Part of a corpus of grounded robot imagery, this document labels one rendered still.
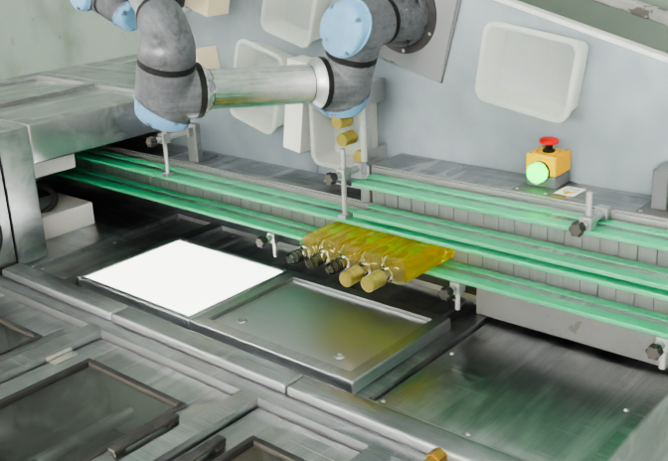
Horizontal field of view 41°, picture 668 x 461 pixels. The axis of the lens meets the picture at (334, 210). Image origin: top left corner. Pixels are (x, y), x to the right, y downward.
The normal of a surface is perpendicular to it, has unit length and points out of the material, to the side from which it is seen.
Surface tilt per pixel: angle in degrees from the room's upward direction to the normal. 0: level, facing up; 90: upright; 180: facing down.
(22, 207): 90
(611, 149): 0
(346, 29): 4
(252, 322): 90
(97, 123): 90
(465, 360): 90
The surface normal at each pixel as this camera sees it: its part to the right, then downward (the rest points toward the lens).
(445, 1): -0.66, 0.33
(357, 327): -0.05, -0.95
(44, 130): 0.76, 0.18
